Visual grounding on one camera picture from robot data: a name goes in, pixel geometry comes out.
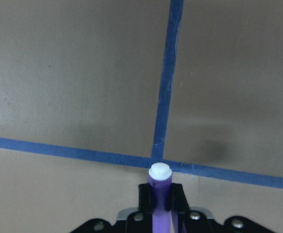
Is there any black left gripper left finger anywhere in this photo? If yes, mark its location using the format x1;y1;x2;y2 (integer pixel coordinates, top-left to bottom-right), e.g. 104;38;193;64
138;183;153;214

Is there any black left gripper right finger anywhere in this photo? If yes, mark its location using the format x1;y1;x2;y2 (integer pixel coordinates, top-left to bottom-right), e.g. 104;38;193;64
170;183;189;215

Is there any purple pen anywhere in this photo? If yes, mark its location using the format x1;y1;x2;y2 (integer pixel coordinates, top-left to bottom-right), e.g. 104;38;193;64
148;162;172;233

